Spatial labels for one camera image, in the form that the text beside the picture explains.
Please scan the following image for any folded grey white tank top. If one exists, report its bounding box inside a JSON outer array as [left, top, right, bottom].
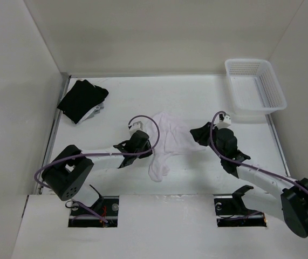
[[78, 103, 104, 124]]

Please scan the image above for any right metal table rail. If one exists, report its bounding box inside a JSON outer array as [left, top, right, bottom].
[[265, 114, 291, 176]]

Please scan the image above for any folded black tank top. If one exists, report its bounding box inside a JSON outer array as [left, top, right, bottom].
[[57, 80, 109, 125]]

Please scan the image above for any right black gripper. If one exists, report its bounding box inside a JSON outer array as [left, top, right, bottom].
[[190, 121, 225, 159]]

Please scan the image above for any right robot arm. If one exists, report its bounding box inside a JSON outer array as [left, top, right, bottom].
[[190, 122, 308, 238]]

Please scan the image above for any white plastic basket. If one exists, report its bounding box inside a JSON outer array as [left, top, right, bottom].
[[224, 58, 287, 116]]

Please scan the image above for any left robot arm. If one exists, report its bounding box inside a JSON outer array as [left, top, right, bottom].
[[42, 130, 152, 223]]

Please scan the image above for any metal table rail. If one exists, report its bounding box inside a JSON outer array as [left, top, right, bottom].
[[265, 114, 291, 176], [37, 72, 71, 180]]

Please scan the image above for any left metal table rail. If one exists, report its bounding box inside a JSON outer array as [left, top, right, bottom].
[[37, 72, 71, 180]]

